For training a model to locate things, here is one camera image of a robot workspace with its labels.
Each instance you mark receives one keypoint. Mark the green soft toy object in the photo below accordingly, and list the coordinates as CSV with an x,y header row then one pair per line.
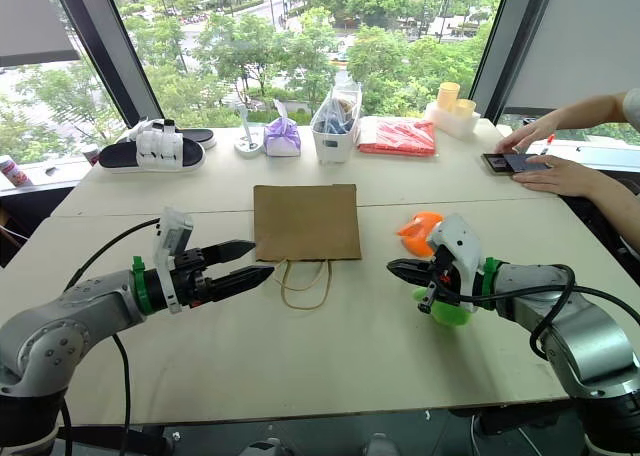
x,y
450,313

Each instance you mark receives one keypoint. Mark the red and white can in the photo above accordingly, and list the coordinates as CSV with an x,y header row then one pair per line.
x,y
14,172

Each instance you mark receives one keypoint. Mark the clear plastic bag of items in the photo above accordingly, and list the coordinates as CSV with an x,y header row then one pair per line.
x,y
336,113

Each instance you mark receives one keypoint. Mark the white plastic basket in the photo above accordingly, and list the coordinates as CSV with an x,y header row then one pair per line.
x,y
332,146

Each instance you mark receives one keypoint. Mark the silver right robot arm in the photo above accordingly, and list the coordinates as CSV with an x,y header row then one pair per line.
x,y
575,326

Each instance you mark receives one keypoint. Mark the green left wrist clamp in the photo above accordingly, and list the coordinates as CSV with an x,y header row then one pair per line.
x,y
140,286

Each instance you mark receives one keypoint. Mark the green right wrist clamp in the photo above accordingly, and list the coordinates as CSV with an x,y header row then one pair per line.
x,y
491,276

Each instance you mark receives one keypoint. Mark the black and white slipper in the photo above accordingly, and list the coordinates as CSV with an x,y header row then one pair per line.
x,y
150,151
200,136

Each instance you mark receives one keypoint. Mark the red packet in plastic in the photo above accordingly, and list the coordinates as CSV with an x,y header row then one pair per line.
x,y
397,136

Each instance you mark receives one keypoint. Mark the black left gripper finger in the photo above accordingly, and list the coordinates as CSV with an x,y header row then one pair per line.
x,y
227,251
240,278

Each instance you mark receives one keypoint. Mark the white cup tray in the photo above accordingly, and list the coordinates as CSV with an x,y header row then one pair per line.
x,y
452,123

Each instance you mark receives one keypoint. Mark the person's left forearm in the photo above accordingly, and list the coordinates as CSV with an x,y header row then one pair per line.
x,y
617,206

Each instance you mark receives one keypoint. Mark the white roller blind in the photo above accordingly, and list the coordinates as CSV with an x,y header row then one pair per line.
x,y
585,36

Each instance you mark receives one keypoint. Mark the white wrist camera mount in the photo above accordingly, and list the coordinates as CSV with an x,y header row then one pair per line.
x,y
460,246
172,233

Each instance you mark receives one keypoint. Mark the white stand with brush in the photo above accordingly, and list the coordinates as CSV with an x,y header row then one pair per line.
x,y
248,143

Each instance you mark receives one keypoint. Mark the orange plastic toy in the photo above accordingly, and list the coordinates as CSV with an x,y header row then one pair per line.
x,y
417,233

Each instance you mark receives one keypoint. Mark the person's right forearm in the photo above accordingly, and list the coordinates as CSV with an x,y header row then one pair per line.
x,y
590,111

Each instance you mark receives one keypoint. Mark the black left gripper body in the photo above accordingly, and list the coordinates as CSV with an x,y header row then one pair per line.
x,y
192,278

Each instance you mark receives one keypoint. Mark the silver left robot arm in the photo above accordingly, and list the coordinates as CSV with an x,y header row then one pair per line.
x,y
60,321

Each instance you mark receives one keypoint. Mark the dark window frame post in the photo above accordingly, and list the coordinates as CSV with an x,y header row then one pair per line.
x,y
510,41
107,41

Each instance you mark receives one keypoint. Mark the person's right hand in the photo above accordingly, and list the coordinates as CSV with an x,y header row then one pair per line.
x,y
530,133

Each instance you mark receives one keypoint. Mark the dark rounded shape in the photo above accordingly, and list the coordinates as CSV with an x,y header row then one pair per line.
x,y
381,446
265,448

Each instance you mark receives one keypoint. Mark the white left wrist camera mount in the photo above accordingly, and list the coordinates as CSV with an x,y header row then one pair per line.
x,y
172,233

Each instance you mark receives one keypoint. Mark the red and white marker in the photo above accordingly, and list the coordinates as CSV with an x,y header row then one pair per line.
x,y
547,145

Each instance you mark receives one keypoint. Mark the green wrist clamp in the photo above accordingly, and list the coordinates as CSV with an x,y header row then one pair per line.
x,y
140,286
491,276

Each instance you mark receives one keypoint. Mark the person's left hand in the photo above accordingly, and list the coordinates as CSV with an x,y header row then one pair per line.
x,y
565,178

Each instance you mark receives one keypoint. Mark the brown paper bag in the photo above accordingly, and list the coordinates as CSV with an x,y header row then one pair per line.
x,y
306,223

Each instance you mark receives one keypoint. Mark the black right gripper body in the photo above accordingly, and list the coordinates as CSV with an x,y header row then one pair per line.
x,y
440,271

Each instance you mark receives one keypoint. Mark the yellow paper cup stack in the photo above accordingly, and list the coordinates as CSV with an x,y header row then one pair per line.
x,y
448,95

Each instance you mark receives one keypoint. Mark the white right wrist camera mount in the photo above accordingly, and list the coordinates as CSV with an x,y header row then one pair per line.
x,y
460,246

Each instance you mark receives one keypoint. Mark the grey roller blind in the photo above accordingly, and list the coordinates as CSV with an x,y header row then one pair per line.
x,y
30,16

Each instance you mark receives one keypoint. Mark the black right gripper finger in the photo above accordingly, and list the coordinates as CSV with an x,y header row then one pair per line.
x,y
410,271

